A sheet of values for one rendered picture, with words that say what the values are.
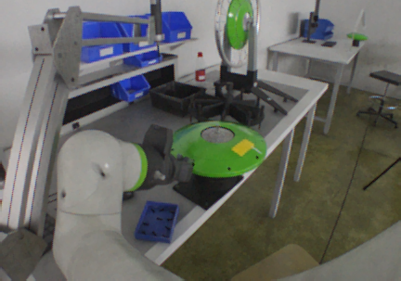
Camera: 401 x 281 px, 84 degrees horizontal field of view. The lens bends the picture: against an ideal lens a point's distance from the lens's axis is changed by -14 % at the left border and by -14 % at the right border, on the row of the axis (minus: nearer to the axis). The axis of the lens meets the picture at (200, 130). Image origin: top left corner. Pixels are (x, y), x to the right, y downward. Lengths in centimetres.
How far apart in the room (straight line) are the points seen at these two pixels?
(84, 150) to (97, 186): 5
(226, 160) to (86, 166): 43
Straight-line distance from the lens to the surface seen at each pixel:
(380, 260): 23
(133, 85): 162
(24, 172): 47
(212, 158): 71
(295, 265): 107
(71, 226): 40
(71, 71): 52
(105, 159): 38
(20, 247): 49
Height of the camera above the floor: 149
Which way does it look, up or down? 29 degrees down
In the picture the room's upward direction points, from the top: straight up
